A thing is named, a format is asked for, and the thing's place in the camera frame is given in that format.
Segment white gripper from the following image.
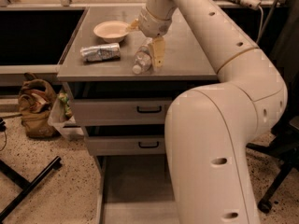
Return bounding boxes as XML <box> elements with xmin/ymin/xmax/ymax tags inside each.
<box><xmin>126</xmin><ymin>7</ymin><xmax>172</xmax><ymax>68</ymax></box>

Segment clear plastic water bottle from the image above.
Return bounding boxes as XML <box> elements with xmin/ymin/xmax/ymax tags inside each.
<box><xmin>132</xmin><ymin>38</ymin><xmax>152</xmax><ymax>75</ymax></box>

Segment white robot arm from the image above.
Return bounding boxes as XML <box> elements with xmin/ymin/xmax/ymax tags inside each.
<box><xmin>131</xmin><ymin>0</ymin><xmax>288</xmax><ymax>224</ymax></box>

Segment grey drawer cabinet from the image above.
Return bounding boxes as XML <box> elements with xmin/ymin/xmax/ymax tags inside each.
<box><xmin>58</xmin><ymin>4</ymin><xmax>217</xmax><ymax>167</ymax></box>

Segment top grey drawer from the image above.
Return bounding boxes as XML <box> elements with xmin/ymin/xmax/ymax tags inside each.
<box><xmin>65</xmin><ymin>81</ymin><xmax>173</xmax><ymax>126</ymax></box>

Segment grey drawer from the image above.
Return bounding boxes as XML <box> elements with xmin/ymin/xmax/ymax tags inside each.
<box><xmin>65</xmin><ymin>81</ymin><xmax>173</xmax><ymax>126</ymax></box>
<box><xmin>85</xmin><ymin>124</ymin><xmax>165</xmax><ymax>156</ymax></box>
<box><xmin>98</xmin><ymin>154</ymin><xmax>179</xmax><ymax>224</ymax></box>

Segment middle grey drawer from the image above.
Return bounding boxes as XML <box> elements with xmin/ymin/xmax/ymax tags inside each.
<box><xmin>85</xmin><ymin>124</ymin><xmax>165</xmax><ymax>156</ymax></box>

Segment bottom grey drawer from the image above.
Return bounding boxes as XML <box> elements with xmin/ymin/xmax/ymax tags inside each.
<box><xmin>98</xmin><ymin>154</ymin><xmax>179</xmax><ymax>224</ymax></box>

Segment crumpled silver chip bag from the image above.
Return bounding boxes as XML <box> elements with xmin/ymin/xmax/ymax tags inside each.
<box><xmin>80</xmin><ymin>43</ymin><xmax>121</xmax><ymax>62</ymax></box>

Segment clear plastic trash bin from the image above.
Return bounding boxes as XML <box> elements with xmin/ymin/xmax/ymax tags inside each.
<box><xmin>48</xmin><ymin>90</ymin><xmax>83</xmax><ymax>140</ymax></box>

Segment brown fabric bag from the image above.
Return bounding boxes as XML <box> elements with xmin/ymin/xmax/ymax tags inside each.
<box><xmin>18</xmin><ymin>73</ymin><xmax>58</xmax><ymax>139</ymax></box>

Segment black office chair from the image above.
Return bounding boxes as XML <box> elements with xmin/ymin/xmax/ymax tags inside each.
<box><xmin>246</xmin><ymin>109</ymin><xmax>299</xmax><ymax>214</ymax></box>

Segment black stand legs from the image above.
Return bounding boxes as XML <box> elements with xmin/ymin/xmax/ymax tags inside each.
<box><xmin>0</xmin><ymin>156</ymin><xmax>62</xmax><ymax>224</ymax></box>

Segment grey hanging cable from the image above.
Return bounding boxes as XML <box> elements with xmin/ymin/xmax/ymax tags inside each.
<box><xmin>255</xmin><ymin>0</ymin><xmax>286</xmax><ymax>45</ymax></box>

